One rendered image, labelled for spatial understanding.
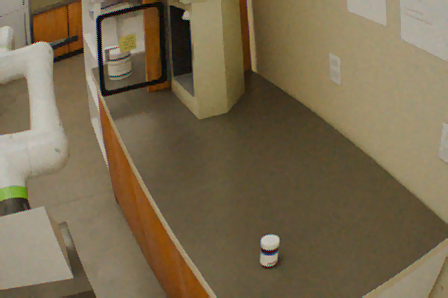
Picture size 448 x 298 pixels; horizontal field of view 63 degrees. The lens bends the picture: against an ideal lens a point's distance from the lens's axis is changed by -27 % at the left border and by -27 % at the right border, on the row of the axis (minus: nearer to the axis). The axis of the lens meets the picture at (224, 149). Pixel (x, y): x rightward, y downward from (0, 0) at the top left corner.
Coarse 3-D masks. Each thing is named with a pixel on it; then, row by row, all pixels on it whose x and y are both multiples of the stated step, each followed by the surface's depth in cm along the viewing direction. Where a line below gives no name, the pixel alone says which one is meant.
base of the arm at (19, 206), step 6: (12, 198) 94; (18, 198) 95; (24, 198) 97; (0, 204) 92; (6, 204) 92; (12, 204) 93; (18, 204) 94; (24, 204) 96; (0, 210) 91; (6, 210) 91; (12, 210) 92; (18, 210) 93; (24, 210) 96; (0, 216) 90
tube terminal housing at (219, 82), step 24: (168, 0) 176; (192, 0) 150; (216, 0) 154; (192, 24) 156; (216, 24) 159; (216, 48) 164; (240, 48) 181; (216, 72) 168; (240, 72) 185; (216, 96) 173; (240, 96) 189
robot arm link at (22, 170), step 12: (24, 132) 103; (0, 144) 96; (12, 144) 98; (24, 144) 99; (0, 156) 95; (12, 156) 97; (24, 156) 99; (0, 168) 94; (12, 168) 96; (24, 168) 100; (0, 180) 93; (12, 180) 95; (24, 180) 100; (0, 192) 93; (12, 192) 94; (24, 192) 98
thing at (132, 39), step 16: (128, 16) 175; (144, 16) 177; (112, 32) 176; (128, 32) 179; (144, 32) 181; (112, 48) 180; (128, 48) 182; (144, 48) 185; (112, 64) 183; (128, 64) 186; (144, 64) 188; (160, 64) 191; (112, 80) 187; (128, 80) 190; (144, 80) 192
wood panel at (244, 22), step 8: (144, 0) 178; (152, 0) 180; (160, 0) 181; (240, 0) 197; (240, 8) 199; (240, 16) 201; (240, 24) 203; (248, 24) 205; (248, 32) 207; (248, 40) 209; (248, 48) 211; (248, 56) 213; (248, 64) 215; (152, 88) 201; (160, 88) 202
